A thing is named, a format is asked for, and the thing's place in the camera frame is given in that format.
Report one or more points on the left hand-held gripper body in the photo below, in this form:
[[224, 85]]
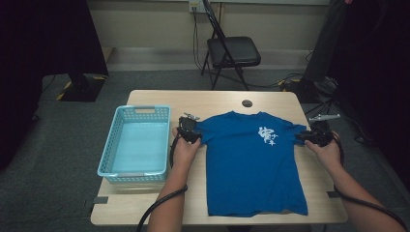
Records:
[[187, 127]]

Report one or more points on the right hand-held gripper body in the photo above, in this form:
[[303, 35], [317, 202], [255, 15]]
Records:
[[322, 132]]

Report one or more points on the person's left hand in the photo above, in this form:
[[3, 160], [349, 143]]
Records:
[[185, 154]]

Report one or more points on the person's right hand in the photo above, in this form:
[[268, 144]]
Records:
[[327, 154]]

